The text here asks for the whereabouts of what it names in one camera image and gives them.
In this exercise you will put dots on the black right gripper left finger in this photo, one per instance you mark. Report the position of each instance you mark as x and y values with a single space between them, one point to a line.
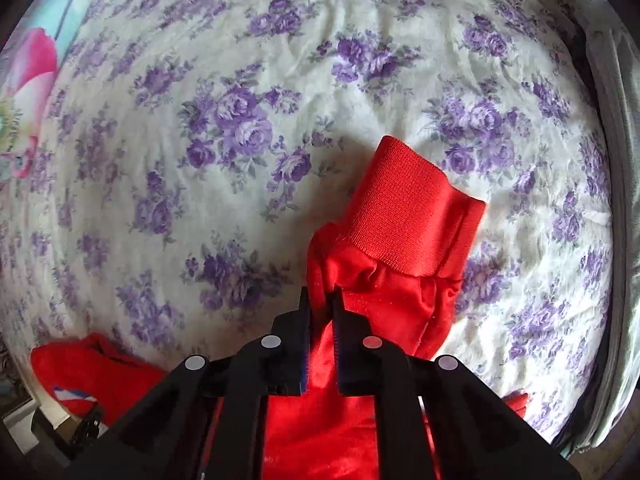
206 419

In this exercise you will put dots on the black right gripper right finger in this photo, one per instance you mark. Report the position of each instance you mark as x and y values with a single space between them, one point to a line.
435 419

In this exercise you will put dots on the red track pants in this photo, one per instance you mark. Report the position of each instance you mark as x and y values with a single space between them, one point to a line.
397 255

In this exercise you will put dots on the purple floral bed sheet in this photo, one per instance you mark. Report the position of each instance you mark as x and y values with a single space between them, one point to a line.
189 149

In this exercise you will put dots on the teal pink floral pillow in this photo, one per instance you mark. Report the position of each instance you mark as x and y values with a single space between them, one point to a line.
30 62

